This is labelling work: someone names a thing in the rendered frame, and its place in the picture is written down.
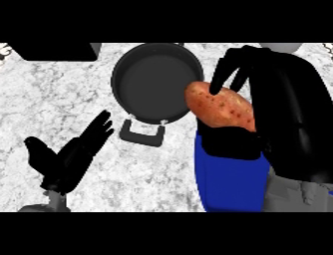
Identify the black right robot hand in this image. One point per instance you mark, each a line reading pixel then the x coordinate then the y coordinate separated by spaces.
pixel 296 126

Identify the black appliance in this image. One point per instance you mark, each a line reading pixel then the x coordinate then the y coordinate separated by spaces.
pixel 57 51

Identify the dark grey pot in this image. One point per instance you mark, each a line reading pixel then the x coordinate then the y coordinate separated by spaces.
pixel 154 86

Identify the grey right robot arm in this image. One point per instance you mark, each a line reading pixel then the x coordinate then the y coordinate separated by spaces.
pixel 292 199

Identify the orange-brown sweet potato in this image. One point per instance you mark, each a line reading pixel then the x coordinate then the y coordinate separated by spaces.
pixel 218 106

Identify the pale grey object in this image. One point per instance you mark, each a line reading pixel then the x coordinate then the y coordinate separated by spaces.
pixel 281 47

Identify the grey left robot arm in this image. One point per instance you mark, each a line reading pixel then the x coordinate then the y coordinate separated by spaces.
pixel 55 202

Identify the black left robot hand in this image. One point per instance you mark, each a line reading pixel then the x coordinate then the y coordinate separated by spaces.
pixel 71 159

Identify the blue tray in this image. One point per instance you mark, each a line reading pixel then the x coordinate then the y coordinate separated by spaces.
pixel 233 186

